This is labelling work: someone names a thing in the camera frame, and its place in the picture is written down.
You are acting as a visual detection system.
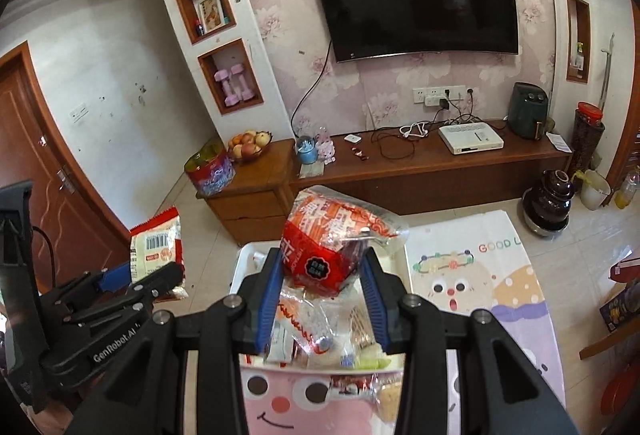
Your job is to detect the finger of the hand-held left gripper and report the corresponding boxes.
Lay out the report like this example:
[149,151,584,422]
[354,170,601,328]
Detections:
[50,262,136,311]
[65,260,186,331]

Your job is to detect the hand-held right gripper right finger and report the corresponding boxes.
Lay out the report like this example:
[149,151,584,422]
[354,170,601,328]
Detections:
[360,247,581,435]

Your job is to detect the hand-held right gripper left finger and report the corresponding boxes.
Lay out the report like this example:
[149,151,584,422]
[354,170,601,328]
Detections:
[65,247,286,435]

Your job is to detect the white orange barcode snack packet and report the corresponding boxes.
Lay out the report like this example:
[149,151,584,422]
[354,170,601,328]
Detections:
[129,207,188,303]

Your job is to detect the white plastic tray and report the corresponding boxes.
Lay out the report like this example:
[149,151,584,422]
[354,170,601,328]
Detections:
[228,239,413,368]

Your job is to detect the red snack packet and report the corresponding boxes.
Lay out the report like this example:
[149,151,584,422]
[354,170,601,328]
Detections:
[281,185,411,298]

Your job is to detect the clear packet with brown cake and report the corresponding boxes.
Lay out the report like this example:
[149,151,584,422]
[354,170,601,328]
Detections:
[340,300,386,356]

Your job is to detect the brown snack packet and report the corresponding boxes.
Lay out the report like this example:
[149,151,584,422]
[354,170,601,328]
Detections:
[327,372,403,408]

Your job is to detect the round yellow cake packet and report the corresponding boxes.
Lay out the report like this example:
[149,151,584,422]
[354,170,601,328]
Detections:
[377,385,403,423]

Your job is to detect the wooden side cabinet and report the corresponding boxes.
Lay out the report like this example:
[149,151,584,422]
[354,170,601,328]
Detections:
[196,137,298,243]

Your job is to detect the round red blue tin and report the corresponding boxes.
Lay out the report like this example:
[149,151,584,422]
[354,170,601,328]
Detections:
[184,146,237,196]

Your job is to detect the wooden television stand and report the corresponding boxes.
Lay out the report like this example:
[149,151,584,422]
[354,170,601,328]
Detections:
[287,119,573,216]

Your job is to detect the fruit bowl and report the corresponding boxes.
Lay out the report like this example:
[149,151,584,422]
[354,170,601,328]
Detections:
[228,146,273,164]
[229,129,273,158]

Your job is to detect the blue snow globe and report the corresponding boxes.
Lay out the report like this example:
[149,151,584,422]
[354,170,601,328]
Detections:
[295,137,319,166]

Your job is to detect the brown wooden door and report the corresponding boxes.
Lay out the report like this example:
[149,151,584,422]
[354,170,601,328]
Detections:
[0,40,133,296]

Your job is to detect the pink bunny toy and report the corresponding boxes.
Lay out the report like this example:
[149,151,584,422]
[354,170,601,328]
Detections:
[315,127,337,164]

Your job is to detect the white set-top box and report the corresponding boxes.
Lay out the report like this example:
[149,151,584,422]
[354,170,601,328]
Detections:
[438,121,505,156]

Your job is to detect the pink dumbbell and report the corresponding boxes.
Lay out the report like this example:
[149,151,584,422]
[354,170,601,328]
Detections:
[213,69,242,106]
[230,64,257,102]

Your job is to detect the dark ceramic pot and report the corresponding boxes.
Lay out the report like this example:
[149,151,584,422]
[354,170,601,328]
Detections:
[522,169,576,236]

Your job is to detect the dark blue printed box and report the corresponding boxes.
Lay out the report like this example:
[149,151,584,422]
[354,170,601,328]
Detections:
[599,282,640,333]

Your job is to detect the white paper tag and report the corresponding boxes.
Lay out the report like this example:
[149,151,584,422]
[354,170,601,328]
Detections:
[546,131,572,153]

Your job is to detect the white bucket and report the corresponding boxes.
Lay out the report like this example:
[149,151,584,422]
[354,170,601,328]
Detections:
[574,169,612,210]

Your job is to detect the green air fryer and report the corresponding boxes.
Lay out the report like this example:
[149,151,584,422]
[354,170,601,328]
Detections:
[508,82,549,140]

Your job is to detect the red plastic stool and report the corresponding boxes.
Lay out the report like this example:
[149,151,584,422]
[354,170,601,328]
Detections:
[600,360,640,421]

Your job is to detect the tall jar with red lid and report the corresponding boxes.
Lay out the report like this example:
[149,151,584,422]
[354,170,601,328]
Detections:
[571,102,606,173]

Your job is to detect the framed picture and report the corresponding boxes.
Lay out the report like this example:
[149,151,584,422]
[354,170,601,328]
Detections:
[196,0,223,34]

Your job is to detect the yellow oil bottle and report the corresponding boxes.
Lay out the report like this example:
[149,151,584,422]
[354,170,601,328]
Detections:
[614,165,640,210]

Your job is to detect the black flat television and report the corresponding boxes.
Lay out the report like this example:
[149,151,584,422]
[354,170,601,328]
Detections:
[306,0,519,64]

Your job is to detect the metal pole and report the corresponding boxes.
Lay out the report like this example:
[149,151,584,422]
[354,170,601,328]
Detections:
[597,33,616,108]

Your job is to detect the black looped cable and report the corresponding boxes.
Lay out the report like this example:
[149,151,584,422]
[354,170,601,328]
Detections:
[372,127,421,160]

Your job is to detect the white charging cable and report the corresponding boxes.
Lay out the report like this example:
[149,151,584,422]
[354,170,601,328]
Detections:
[398,121,430,139]

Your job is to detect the black television cable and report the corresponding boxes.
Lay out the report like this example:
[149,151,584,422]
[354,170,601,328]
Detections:
[290,40,335,140]

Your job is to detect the white wall outlet strip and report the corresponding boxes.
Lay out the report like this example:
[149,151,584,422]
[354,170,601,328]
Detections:
[412,86,466,108]

